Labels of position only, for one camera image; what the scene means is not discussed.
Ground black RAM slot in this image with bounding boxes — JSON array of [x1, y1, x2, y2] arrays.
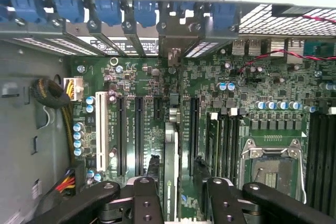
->
[[322, 112, 331, 214], [219, 110, 227, 180], [233, 110, 240, 183], [314, 112, 323, 210], [330, 112, 336, 217], [226, 108, 234, 180], [307, 112, 316, 208]]

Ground CPU socket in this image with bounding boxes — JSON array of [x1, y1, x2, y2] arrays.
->
[[240, 138, 308, 204]]

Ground long black expansion slot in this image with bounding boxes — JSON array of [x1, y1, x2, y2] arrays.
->
[[116, 95, 127, 178], [134, 95, 145, 177], [189, 97, 201, 178]]

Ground metal locking lever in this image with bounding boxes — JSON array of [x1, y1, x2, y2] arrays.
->
[[299, 153, 308, 205]]

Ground white expansion slot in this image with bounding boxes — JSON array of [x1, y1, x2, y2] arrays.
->
[[95, 91, 109, 173]]

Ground short black expansion slot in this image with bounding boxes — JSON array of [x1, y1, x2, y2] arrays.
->
[[153, 97, 163, 120]]

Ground green motherboard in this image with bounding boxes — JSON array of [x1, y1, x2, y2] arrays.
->
[[69, 39, 336, 224]]

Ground white power connector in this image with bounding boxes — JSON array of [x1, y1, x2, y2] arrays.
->
[[63, 76, 84, 101]]

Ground black open PC case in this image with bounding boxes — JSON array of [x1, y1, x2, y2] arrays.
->
[[0, 0, 336, 224]]

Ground red yellow wire bundle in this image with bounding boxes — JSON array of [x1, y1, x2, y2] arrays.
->
[[55, 170, 77, 194]]

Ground black braided cable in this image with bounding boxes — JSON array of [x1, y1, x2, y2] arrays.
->
[[30, 78, 76, 162]]

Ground red black twisted wire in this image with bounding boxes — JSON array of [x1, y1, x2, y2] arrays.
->
[[237, 15, 336, 74]]

